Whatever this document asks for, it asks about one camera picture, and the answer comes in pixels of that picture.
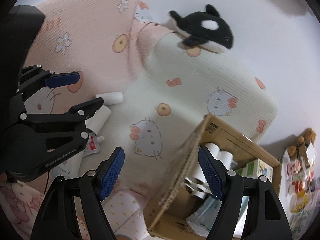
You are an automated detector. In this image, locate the white red squeeze pouch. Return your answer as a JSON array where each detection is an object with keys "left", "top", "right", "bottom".
[{"left": 83, "top": 131, "right": 105, "bottom": 157}]

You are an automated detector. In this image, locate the white paper tube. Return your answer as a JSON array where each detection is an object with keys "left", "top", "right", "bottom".
[
  {"left": 198, "top": 147, "right": 233, "bottom": 196},
  {"left": 188, "top": 142, "right": 220, "bottom": 184},
  {"left": 95, "top": 92, "right": 124, "bottom": 106}
]

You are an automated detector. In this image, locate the blue wet wipe packet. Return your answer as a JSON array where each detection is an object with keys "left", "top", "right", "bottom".
[{"left": 85, "top": 105, "right": 112, "bottom": 134}]

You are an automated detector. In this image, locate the green white mosquito liquid box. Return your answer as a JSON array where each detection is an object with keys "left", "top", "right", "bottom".
[{"left": 236, "top": 159, "right": 273, "bottom": 182}]

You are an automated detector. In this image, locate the cardboard box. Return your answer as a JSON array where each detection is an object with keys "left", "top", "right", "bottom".
[{"left": 143, "top": 114, "right": 281, "bottom": 239}]

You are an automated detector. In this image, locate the cream Hello Kitty pillow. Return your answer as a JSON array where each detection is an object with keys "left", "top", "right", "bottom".
[{"left": 143, "top": 32, "right": 280, "bottom": 145}]

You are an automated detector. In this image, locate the brown teddy bear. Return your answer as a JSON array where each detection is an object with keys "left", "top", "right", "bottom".
[{"left": 287, "top": 128, "right": 317, "bottom": 158}]

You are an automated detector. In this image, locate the pink Hello Kitty bedsheet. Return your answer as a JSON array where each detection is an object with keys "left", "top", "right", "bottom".
[{"left": 0, "top": 0, "right": 201, "bottom": 240}]

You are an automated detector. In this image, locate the orca plush toy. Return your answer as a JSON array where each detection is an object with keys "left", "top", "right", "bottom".
[{"left": 169, "top": 4, "right": 234, "bottom": 54}]

